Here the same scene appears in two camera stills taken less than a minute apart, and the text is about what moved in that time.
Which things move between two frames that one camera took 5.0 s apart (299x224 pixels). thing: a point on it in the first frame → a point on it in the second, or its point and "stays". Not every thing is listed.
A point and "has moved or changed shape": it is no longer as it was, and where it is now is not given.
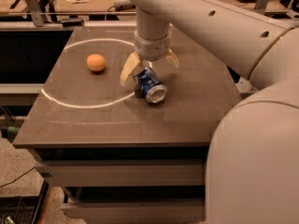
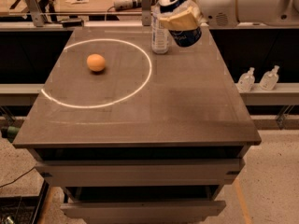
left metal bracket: [37, 16] stays
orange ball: [95, 62] stays
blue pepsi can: [147, 85] has moved or changed shape
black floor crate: [22, 209] stays
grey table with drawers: [116, 159] stays
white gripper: [151, 49] → [216, 4]
